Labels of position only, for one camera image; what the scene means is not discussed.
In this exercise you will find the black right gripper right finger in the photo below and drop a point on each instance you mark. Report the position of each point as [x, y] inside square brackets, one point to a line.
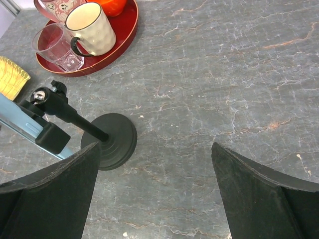
[262, 203]

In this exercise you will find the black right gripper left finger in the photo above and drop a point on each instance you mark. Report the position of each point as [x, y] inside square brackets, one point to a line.
[51, 203]

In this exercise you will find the black phone stand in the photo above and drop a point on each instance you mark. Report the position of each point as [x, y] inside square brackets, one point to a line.
[115, 133]

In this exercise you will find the smartphone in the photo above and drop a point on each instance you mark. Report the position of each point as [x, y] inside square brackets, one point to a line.
[27, 120]

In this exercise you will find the yellow bamboo tray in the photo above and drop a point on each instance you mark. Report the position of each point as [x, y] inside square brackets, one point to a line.
[12, 78]

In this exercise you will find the cream ceramic mug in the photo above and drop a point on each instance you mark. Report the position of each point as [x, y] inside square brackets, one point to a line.
[92, 34]

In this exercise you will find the round red tray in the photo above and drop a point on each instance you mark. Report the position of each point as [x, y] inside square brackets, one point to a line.
[125, 27]

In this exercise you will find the pink floral mug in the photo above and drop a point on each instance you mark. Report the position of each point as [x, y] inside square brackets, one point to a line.
[57, 10]

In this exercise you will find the orange bowl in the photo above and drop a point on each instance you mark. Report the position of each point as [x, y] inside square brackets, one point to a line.
[111, 8]

